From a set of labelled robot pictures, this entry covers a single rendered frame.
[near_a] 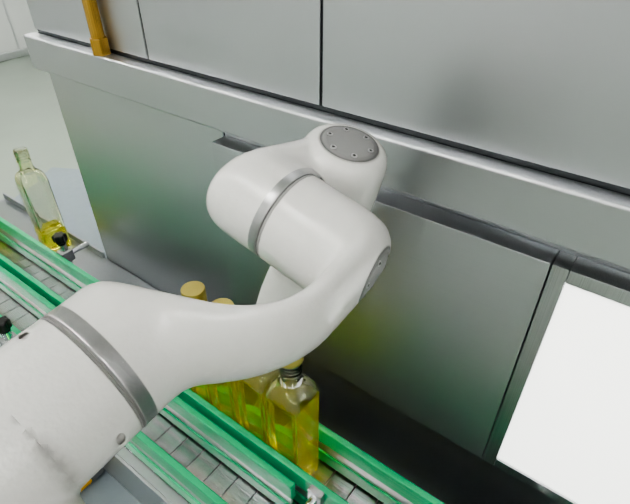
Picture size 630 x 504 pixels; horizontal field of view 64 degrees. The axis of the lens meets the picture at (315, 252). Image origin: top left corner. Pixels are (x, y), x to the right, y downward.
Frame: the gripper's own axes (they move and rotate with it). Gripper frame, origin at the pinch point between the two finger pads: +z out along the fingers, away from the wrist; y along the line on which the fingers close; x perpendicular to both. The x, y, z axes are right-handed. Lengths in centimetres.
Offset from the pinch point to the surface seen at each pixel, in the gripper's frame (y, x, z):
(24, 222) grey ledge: -11, -90, 54
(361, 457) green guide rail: -3.3, 14.8, 17.4
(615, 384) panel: -12.3, 30.9, -12.1
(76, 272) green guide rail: -3, -53, 36
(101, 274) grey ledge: -11, -56, 45
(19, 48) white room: -241, -540, 257
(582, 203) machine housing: -12.8, 17.8, -27.2
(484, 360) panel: -12.0, 19.9, -4.1
